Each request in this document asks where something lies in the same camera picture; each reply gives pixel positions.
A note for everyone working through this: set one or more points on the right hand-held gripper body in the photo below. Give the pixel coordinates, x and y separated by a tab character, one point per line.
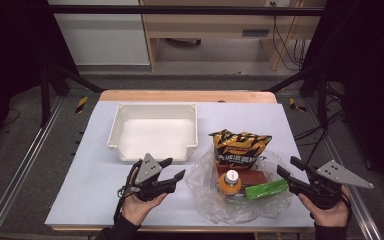
340	175

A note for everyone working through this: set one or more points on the white plastic bin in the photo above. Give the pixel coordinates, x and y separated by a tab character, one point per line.
90	166

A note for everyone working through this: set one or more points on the person's right hand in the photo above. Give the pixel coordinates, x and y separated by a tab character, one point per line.
330	216

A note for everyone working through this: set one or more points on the black metal stand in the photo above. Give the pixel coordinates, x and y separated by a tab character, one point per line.
45	96
321	100

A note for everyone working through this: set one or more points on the black horizontal frame bar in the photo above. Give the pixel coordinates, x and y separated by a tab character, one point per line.
180	10

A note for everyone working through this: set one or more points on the clear plastic bag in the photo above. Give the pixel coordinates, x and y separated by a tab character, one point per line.
213	206

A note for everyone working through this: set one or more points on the aluminium floor rail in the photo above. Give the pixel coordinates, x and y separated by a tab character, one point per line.
20	166
353	186

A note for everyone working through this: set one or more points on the green seaweed snack packet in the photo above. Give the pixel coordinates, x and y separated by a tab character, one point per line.
266	190

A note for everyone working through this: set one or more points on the black curtain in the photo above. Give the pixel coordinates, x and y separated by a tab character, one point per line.
10	50
370	83

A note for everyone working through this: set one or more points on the white plastic tray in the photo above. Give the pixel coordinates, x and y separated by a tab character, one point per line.
156	133

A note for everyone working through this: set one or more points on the person's left hand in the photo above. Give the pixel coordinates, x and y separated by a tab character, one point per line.
136	208

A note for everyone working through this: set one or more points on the black yellow chips bag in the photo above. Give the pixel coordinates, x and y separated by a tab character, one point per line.
240	146

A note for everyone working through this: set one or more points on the orange juice bottle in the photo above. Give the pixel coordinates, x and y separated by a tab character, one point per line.
230	185

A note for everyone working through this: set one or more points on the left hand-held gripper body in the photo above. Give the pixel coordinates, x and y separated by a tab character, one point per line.
148	168

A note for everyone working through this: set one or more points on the white cabinet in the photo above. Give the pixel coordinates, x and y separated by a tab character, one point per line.
103	36

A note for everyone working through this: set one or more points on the brown cookie box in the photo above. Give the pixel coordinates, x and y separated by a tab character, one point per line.
253	176

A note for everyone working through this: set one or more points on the wooden desk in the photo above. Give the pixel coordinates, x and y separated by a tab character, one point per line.
206	23

